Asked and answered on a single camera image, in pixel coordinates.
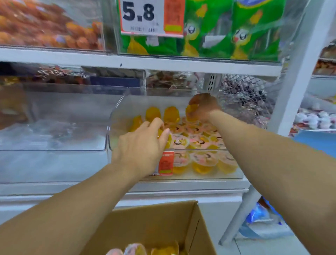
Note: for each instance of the person's right hand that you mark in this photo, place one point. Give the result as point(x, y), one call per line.
point(208, 105)

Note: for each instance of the person's left hand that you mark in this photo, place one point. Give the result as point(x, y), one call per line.
point(139, 152)

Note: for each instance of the yellow jelly cup pink lid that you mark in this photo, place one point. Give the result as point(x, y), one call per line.
point(168, 142)
point(191, 111)

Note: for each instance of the cluster of yellow jelly cups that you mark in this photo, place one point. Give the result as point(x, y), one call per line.
point(204, 160)

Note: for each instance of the brown cardboard box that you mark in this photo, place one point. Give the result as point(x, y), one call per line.
point(157, 223)

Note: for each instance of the pile of yellow jelly cups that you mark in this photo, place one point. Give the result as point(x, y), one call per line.
point(162, 251)

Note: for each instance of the person's right forearm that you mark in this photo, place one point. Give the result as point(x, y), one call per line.
point(283, 178)

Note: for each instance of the person's left forearm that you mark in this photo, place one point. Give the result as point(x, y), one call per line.
point(65, 215)

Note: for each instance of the orange white price tag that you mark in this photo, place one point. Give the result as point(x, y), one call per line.
point(141, 15)
point(166, 163)

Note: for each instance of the pile of silver foil packets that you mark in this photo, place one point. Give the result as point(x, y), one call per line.
point(244, 99)

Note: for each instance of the clear plastic bin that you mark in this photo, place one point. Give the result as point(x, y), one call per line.
point(294, 26)
point(52, 165)
point(86, 10)
point(120, 118)

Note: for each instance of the pile of brown sachets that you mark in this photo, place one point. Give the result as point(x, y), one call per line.
point(170, 78)

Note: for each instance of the dark blue card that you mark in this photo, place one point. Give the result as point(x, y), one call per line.
point(115, 81)

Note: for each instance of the green sausage packet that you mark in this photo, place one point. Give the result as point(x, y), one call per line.
point(262, 34)
point(157, 47)
point(210, 26)

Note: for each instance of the crumpled clear plastic bag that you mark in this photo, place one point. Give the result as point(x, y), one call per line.
point(60, 134)

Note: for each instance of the pile of white red candies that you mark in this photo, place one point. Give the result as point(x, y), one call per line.
point(315, 118)

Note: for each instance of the pile of red snack packets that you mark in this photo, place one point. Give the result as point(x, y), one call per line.
point(57, 73)

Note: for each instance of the blue snack bags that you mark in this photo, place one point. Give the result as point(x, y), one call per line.
point(260, 210)

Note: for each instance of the pile of orange snack packets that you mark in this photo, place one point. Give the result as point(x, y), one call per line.
point(13, 105)

